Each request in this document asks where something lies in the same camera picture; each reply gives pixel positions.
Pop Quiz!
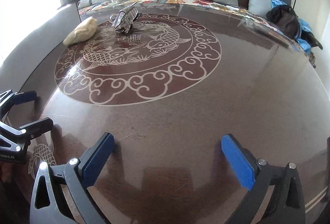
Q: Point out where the cream knitted mesh pouch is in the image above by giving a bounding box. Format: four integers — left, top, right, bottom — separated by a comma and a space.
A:
63, 16, 98, 47

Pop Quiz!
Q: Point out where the silver rhinestone hair claw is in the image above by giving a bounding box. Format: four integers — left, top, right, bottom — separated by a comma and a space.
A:
108, 2, 142, 35

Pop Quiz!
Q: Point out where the white cardboard sorting box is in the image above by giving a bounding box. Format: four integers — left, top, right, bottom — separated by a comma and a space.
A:
1, 3, 81, 92

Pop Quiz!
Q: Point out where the dark clothes and bag pile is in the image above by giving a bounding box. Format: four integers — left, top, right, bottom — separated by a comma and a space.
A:
266, 0, 323, 54

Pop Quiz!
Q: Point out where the floral bed cover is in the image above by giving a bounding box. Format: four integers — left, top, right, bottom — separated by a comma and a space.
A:
78, 0, 317, 65

